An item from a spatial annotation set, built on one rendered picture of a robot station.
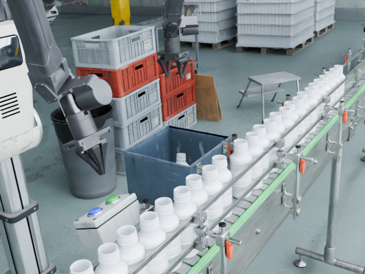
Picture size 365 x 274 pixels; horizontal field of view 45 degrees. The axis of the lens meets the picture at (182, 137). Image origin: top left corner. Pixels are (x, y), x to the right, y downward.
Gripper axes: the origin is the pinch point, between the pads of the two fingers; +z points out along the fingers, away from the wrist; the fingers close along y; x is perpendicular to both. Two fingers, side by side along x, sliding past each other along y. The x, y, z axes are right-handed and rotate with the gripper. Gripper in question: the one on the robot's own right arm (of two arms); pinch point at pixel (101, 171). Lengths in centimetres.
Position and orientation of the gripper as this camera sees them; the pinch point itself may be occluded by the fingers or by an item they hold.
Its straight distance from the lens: 105.8
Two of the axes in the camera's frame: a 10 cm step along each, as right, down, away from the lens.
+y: 5.5, -3.5, 7.6
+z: 3.4, 9.2, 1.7
